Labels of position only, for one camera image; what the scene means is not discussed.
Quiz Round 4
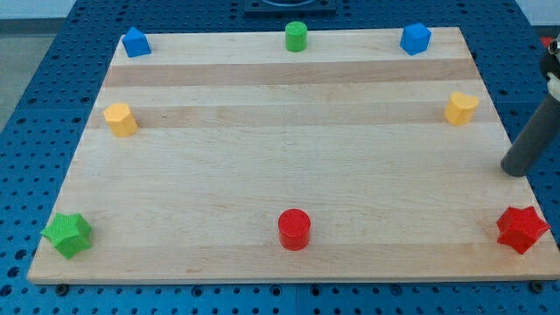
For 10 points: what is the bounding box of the blue cube block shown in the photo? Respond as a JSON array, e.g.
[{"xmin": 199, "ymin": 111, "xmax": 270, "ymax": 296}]
[{"xmin": 122, "ymin": 27, "xmax": 151, "ymax": 58}]

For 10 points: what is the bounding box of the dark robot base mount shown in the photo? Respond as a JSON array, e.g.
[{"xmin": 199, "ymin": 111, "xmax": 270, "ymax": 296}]
[{"xmin": 242, "ymin": 0, "xmax": 338, "ymax": 16}]

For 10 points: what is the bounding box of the yellow heart block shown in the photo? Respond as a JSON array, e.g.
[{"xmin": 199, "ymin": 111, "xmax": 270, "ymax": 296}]
[{"xmin": 444, "ymin": 92, "xmax": 480, "ymax": 126}]

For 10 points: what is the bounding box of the robot arm end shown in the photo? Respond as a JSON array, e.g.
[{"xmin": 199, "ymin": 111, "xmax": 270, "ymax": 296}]
[{"xmin": 539, "ymin": 36, "xmax": 559, "ymax": 101}]

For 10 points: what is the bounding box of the red cylinder block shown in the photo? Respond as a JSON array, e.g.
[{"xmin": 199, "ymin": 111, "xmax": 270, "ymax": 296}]
[{"xmin": 277, "ymin": 208, "xmax": 312, "ymax": 251}]

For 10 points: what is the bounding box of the green star block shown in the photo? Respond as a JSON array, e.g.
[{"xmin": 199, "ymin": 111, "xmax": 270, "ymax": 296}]
[{"xmin": 40, "ymin": 213, "xmax": 92, "ymax": 260}]

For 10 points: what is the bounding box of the blue hexagon block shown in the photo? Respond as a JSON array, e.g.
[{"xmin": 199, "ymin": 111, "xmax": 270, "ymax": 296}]
[{"xmin": 400, "ymin": 23, "xmax": 432, "ymax": 55}]

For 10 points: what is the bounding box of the wooden board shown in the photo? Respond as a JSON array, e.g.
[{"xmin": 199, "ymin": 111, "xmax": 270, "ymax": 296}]
[{"xmin": 28, "ymin": 27, "xmax": 559, "ymax": 284}]

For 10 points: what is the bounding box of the yellow hexagon block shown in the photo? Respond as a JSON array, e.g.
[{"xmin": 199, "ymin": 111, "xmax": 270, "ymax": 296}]
[{"xmin": 103, "ymin": 103, "xmax": 138, "ymax": 137}]

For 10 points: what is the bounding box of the red star block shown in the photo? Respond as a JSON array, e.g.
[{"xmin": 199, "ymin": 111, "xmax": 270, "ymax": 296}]
[{"xmin": 496, "ymin": 206, "xmax": 550, "ymax": 255}]

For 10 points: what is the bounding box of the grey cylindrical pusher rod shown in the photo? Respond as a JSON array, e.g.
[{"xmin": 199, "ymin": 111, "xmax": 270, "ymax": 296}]
[{"xmin": 500, "ymin": 94, "xmax": 559, "ymax": 177}]

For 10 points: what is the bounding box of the green cylinder block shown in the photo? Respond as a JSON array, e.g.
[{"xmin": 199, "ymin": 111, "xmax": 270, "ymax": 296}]
[{"xmin": 284, "ymin": 21, "xmax": 307, "ymax": 53}]

